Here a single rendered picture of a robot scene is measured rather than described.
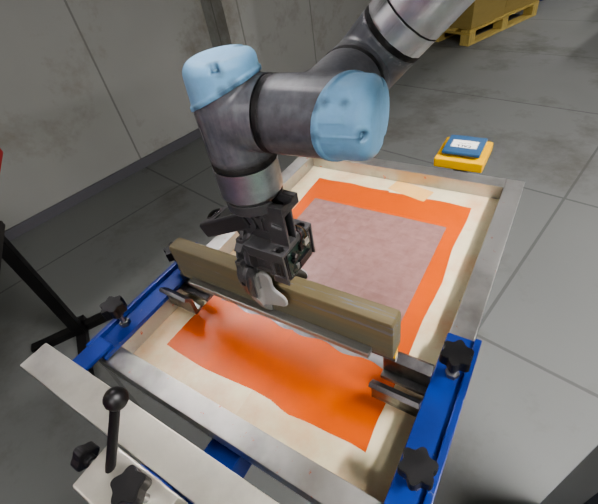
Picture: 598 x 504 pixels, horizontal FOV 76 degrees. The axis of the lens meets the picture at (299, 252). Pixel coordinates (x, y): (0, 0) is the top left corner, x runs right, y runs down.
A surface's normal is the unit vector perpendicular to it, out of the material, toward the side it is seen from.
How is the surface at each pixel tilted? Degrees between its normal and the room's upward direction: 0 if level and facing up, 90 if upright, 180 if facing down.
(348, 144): 99
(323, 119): 68
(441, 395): 0
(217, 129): 90
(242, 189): 90
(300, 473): 0
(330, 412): 0
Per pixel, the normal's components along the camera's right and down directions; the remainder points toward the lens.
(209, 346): -0.15, -0.73
